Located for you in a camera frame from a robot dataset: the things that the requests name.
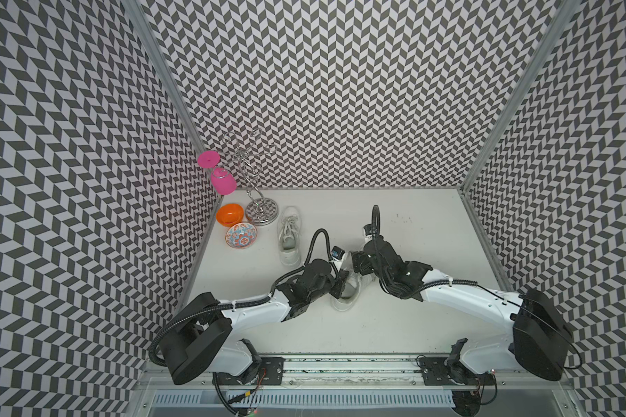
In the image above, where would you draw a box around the white sneaker one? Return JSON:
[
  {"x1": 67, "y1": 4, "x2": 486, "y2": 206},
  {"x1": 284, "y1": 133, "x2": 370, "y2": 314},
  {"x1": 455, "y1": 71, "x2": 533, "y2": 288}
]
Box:
[
  {"x1": 278, "y1": 206, "x2": 302, "y2": 267},
  {"x1": 331, "y1": 251, "x2": 376, "y2": 312}
]

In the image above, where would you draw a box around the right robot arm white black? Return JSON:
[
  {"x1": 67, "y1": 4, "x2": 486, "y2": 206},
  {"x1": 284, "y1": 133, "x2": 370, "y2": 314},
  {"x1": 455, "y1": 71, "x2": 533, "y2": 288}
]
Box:
[{"x1": 353, "y1": 205, "x2": 579, "y2": 384}]

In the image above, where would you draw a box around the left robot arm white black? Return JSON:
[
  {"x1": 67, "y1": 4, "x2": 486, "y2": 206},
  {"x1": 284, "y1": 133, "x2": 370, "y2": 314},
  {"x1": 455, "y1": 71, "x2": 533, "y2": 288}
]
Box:
[{"x1": 148, "y1": 229, "x2": 351, "y2": 385}]

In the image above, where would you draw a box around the patterned floral bowl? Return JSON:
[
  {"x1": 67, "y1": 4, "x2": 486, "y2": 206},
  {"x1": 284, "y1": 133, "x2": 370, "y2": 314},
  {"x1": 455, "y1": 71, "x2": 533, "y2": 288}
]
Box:
[{"x1": 224, "y1": 222, "x2": 257, "y2": 250}]

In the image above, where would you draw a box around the orange bowl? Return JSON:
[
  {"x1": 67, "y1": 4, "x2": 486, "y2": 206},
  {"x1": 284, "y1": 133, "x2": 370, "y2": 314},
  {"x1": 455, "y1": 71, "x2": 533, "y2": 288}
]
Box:
[{"x1": 216, "y1": 203, "x2": 244, "y2": 228}]

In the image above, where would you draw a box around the pink wine glass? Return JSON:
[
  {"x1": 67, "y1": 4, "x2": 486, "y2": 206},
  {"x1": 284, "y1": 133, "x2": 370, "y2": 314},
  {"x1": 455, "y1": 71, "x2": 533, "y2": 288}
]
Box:
[{"x1": 198, "y1": 150, "x2": 238, "y2": 196}]

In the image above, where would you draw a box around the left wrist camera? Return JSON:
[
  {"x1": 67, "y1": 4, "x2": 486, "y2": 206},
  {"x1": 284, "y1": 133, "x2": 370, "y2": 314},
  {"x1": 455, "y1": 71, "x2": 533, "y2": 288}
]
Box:
[{"x1": 330, "y1": 246, "x2": 347, "y2": 270}]

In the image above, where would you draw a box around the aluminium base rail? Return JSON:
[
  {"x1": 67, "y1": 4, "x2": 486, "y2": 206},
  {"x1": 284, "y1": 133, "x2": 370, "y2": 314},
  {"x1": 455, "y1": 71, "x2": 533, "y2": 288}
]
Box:
[{"x1": 135, "y1": 353, "x2": 575, "y2": 392}]

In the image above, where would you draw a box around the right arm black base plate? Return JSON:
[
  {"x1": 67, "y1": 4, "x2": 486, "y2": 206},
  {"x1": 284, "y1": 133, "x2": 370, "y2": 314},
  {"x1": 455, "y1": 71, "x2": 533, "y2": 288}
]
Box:
[{"x1": 416, "y1": 355, "x2": 495, "y2": 387}]

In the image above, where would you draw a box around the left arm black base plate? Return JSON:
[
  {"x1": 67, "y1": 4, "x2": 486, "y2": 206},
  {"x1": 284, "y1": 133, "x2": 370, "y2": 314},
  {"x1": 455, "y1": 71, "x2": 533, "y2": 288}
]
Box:
[{"x1": 217, "y1": 356, "x2": 285, "y2": 387}]

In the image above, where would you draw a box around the silver wire glass rack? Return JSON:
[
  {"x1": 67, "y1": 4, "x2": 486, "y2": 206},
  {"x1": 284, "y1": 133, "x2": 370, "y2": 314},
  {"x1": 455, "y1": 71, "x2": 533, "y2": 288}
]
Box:
[{"x1": 221, "y1": 132, "x2": 279, "y2": 227}]

